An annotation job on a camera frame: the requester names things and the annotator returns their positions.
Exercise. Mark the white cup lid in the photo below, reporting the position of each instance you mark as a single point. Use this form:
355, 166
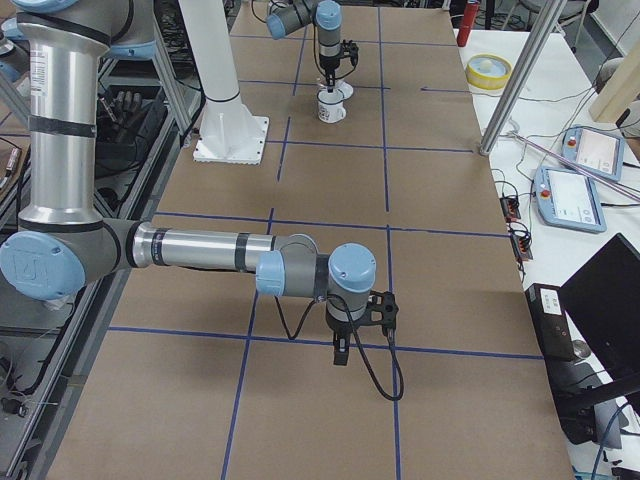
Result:
346, 90

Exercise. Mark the clear plastic funnel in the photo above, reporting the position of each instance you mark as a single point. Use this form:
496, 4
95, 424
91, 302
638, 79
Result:
330, 94

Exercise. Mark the white enamel cup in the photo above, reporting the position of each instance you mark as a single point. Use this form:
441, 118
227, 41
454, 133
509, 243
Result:
331, 114

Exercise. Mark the yellow tape roll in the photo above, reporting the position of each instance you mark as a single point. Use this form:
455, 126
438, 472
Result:
488, 72

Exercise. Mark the red cylinder bottle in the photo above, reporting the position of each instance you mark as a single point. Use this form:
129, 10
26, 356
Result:
468, 19

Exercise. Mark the black computer box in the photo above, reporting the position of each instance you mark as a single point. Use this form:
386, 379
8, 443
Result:
550, 322

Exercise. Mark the red connector board lower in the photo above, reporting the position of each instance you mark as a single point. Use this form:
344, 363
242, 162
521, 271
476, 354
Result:
521, 245

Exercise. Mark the red connector board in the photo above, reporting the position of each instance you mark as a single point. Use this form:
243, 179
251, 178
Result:
521, 245
510, 208

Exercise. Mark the red connector board upper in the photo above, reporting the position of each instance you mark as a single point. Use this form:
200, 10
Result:
510, 208

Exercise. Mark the teach pendant near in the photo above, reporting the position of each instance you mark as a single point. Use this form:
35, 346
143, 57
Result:
569, 200

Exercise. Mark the teach pendant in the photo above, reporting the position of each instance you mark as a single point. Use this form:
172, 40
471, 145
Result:
597, 150
569, 200

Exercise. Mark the black monitor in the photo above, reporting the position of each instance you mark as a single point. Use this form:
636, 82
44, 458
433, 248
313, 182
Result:
602, 300

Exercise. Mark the teach pendant far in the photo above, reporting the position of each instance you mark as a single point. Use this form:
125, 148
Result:
597, 150

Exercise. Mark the wooden beam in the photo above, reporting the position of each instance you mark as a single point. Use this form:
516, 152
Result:
620, 90

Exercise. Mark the grabber stick tool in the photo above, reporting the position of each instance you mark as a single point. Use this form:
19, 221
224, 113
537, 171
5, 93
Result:
610, 184

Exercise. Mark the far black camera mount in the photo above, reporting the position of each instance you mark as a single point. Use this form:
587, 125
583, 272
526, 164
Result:
350, 50

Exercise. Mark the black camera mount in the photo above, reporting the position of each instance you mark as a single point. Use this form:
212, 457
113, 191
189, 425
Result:
350, 50
381, 311

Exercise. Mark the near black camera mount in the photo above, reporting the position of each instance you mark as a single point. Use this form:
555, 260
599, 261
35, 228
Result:
381, 311

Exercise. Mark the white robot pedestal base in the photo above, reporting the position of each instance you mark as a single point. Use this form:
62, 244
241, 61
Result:
228, 132

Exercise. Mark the aluminium frame post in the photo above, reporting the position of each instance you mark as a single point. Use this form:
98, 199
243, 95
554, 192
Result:
536, 40

